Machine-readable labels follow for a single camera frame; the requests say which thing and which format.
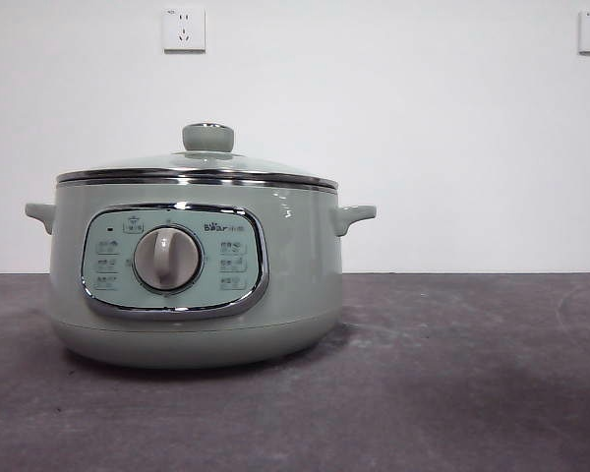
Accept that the glass lid with green knob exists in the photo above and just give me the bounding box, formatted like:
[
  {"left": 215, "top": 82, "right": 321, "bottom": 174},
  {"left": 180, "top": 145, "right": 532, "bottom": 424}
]
[{"left": 55, "top": 122, "right": 339, "bottom": 191}]

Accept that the pale green electric cooking pot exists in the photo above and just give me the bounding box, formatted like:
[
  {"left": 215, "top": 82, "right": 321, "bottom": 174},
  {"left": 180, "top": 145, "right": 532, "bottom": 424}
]
[{"left": 24, "top": 177, "right": 378, "bottom": 371}]

